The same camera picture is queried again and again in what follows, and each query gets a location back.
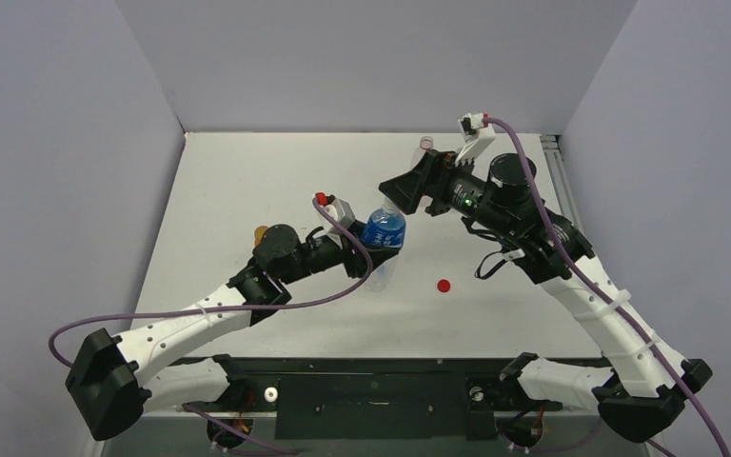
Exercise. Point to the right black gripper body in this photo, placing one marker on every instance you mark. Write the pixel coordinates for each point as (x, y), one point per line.
(435, 183)

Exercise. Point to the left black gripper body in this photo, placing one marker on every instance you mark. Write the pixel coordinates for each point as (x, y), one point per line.
(330, 255)

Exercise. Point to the blue label water bottle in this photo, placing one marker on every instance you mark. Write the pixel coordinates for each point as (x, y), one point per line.
(385, 228)

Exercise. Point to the orange juice bottle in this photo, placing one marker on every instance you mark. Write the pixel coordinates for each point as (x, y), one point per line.
(259, 234)

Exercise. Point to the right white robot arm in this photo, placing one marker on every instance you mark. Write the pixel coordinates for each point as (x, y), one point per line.
(646, 383)

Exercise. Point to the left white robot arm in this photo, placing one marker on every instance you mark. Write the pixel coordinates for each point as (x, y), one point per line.
(115, 379)

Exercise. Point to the red label water bottle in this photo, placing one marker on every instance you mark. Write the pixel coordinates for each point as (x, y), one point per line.
(425, 144)

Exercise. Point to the red bottle cap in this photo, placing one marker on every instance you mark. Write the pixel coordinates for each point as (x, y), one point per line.
(443, 286)

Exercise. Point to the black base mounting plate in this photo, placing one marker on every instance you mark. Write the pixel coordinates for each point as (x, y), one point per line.
(327, 398)

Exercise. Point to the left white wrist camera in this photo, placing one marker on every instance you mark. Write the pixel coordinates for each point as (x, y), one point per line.
(334, 212)

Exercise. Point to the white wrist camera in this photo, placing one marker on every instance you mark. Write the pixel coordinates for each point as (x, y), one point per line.
(334, 212)
(478, 136)

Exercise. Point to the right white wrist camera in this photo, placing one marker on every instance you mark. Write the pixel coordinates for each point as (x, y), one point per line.
(478, 136)

